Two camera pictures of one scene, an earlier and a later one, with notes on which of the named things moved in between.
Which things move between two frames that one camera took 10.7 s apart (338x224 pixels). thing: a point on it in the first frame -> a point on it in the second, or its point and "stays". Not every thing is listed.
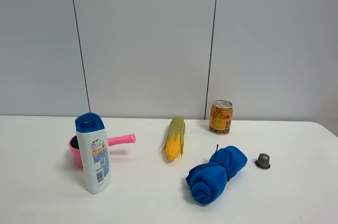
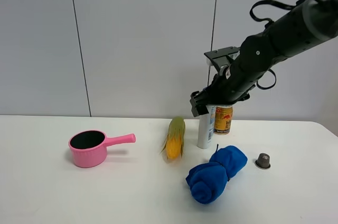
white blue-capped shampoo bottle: (91, 134) -> (206, 127)
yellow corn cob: (174, 146) stays
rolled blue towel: (207, 182) stays
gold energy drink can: (220, 121) stays
